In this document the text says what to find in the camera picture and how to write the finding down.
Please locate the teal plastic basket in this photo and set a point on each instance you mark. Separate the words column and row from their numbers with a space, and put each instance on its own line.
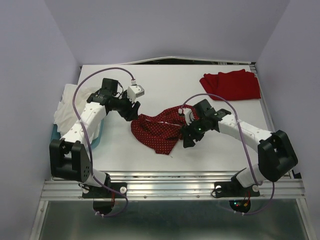
column 55, row 135

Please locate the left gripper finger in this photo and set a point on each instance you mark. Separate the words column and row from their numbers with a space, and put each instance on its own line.
column 132, row 113
column 126, row 114

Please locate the folded plain red skirt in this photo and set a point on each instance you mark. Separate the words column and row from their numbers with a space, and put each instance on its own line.
column 237, row 85

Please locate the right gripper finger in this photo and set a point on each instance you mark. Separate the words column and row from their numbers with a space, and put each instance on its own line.
column 185, row 133
column 188, row 141

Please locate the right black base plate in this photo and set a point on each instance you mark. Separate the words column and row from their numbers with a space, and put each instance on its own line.
column 240, row 197

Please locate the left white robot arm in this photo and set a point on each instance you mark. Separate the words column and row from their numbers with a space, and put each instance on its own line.
column 71, row 156

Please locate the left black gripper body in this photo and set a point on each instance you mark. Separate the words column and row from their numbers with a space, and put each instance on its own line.
column 124, row 104

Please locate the white skirt in basket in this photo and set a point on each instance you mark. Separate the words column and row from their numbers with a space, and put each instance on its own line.
column 64, row 116

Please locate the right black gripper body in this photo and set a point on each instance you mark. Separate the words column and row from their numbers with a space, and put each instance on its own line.
column 199, row 127

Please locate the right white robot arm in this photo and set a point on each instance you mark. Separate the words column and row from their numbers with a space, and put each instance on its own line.
column 276, row 155

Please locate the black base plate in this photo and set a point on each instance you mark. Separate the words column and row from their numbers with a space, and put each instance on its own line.
column 104, row 199
column 240, row 197

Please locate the aluminium rail frame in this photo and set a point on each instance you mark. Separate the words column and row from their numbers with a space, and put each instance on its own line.
column 170, row 196

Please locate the red polka dot skirt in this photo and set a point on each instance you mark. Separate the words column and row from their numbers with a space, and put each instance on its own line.
column 161, row 132

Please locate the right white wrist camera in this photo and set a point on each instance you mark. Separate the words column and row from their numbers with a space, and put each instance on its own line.
column 187, row 113

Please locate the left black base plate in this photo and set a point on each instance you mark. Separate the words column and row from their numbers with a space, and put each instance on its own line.
column 104, row 199

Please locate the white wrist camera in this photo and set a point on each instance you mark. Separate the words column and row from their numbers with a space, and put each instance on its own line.
column 187, row 113
column 134, row 92

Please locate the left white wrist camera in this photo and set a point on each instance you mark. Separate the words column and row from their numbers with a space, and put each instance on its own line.
column 134, row 92

